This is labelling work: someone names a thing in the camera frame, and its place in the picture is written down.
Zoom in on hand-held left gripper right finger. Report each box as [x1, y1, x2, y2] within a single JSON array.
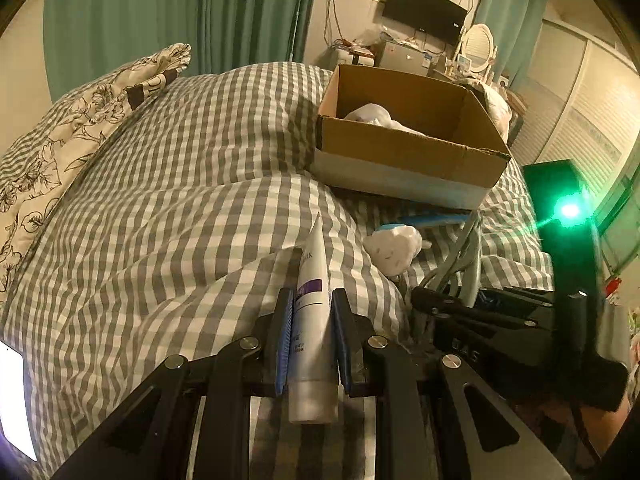
[[330, 287, 571, 480]]

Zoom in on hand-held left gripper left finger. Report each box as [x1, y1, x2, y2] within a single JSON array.
[[50, 287, 296, 480]]

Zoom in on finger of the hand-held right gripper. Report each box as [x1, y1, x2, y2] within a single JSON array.
[[411, 286, 557, 333]]

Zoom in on white purple-label cream tube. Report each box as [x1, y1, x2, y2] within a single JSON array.
[[287, 211, 341, 426]]

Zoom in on brown cardboard box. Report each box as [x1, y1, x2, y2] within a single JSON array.
[[307, 63, 512, 211]]

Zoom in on person's right forearm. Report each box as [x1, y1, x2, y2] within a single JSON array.
[[542, 399, 632, 473]]

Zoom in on blue toothbrush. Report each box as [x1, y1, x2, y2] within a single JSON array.
[[397, 211, 474, 229]]

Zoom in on white blue plush toy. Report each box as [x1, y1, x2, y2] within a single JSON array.
[[362, 223, 434, 277]]

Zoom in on white sliding wardrobe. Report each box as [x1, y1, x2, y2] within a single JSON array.
[[509, 19, 640, 197]]

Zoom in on white cloth bundle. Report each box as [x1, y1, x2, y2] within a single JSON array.
[[475, 81, 512, 138]]

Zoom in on grey white checked blanket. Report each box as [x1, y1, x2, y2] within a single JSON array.
[[0, 61, 556, 480]]

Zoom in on white oval vanity mirror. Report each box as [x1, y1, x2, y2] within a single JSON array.
[[457, 23, 499, 84]]

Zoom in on white plastic bag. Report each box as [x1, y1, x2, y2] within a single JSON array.
[[344, 103, 426, 136]]

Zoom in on narrow green curtain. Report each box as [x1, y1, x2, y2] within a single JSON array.
[[472, 0, 551, 92]]

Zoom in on grey mini fridge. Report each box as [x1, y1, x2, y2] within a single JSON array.
[[373, 40, 442, 74]]

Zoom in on lit smartphone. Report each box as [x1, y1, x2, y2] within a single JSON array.
[[0, 340, 40, 463]]

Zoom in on floral patterned pillow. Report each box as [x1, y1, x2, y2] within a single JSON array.
[[0, 42, 193, 307]]

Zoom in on white pole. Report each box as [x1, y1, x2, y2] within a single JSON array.
[[287, 0, 306, 62]]

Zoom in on wide green curtain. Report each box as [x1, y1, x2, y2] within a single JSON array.
[[42, 0, 323, 107]]

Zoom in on grey cable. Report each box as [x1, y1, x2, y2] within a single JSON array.
[[419, 212, 484, 306]]

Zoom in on black wall television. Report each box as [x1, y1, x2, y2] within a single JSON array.
[[382, 0, 469, 47]]

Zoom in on hanging wall cables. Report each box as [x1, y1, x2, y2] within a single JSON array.
[[324, 0, 351, 48]]

